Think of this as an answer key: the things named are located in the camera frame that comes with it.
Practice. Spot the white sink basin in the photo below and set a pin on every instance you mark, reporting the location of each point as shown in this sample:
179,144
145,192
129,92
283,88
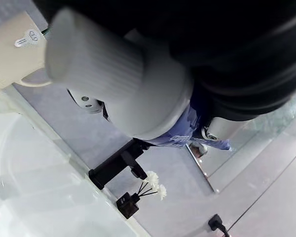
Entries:
44,187

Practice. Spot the white diffuser flowers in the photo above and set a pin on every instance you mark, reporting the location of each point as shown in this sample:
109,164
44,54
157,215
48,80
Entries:
156,182

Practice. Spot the blue printed tube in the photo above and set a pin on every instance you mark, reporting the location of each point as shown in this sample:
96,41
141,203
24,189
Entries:
187,133

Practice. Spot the wall mirror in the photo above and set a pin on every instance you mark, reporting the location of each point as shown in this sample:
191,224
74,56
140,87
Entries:
256,143

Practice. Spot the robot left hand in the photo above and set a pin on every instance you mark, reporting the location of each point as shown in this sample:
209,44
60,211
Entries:
236,49

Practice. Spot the black faucet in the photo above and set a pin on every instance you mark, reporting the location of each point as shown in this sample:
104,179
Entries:
113,163

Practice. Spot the black wall plug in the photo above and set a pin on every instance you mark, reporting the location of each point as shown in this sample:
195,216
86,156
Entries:
216,222

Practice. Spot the white toilet label sticker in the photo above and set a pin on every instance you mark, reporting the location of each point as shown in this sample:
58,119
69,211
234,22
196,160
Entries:
26,38

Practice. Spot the black reed diffuser bottle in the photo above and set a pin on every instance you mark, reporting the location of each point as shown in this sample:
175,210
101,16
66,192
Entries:
127,205

